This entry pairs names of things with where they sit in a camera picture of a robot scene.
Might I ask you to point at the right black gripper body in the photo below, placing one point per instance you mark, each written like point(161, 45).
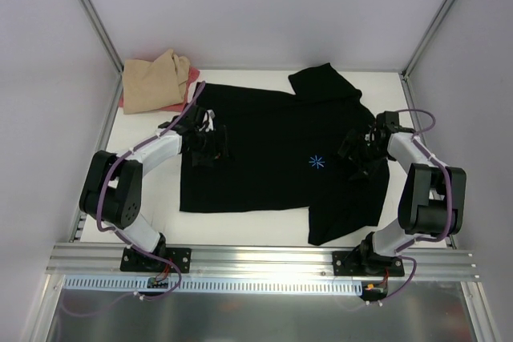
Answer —
point(357, 154)

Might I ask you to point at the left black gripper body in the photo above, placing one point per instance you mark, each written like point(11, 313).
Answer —
point(209, 148)

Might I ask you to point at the black t shirt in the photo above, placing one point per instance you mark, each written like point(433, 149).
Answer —
point(283, 154)

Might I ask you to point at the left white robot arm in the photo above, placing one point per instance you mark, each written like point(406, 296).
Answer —
point(112, 191)

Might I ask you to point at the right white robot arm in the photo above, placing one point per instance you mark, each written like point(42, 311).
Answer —
point(430, 208)

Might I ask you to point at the red folded t shirt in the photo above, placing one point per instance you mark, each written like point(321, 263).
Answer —
point(161, 90)

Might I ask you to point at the beige folded t shirt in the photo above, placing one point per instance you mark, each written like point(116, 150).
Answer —
point(137, 68)

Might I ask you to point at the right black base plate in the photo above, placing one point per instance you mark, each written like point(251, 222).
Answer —
point(354, 263)

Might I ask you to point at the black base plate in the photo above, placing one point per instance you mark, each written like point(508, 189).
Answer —
point(134, 261)
point(354, 263)

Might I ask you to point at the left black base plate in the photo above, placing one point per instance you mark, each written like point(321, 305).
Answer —
point(134, 261)

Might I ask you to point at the left side aluminium rail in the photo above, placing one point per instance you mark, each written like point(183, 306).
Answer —
point(101, 144)

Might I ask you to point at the white slotted cable duct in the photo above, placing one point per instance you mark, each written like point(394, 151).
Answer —
point(214, 285)

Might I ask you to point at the left aluminium frame post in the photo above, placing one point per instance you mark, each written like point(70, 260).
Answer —
point(101, 32)

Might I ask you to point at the aluminium frame post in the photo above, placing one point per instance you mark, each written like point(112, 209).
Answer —
point(101, 32)
point(431, 31)

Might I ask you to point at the front aluminium rail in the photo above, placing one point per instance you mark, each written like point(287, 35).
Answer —
point(433, 264)

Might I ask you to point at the right aluminium frame post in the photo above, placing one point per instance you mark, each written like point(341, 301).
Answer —
point(431, 31)

